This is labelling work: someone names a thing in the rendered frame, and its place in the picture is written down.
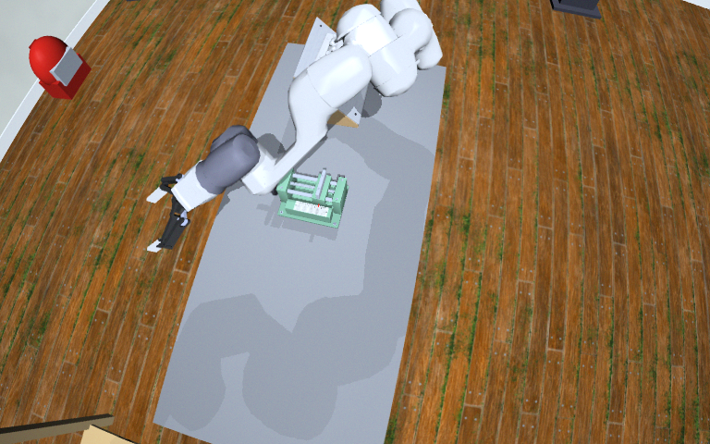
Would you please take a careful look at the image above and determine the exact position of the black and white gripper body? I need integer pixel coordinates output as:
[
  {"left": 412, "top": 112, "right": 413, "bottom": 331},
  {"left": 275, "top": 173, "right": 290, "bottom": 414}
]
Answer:
[{"left": 171, "top": 195, "right": 188, "bottom": 214}]

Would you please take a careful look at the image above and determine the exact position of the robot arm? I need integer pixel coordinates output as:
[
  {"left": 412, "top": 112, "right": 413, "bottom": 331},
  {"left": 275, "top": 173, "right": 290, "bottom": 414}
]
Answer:
[{"left": 171, "top": 0, "right": 442, "bottom": 212}]

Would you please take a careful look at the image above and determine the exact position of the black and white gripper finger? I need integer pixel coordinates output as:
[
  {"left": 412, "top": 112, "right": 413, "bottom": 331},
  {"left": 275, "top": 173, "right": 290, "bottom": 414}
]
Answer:
[
  {"left": 147, "top": 173, "right": 184, "bottom": 203},
  {"left": 147, "top": 200, "right": 190, "bottom": 252}
]

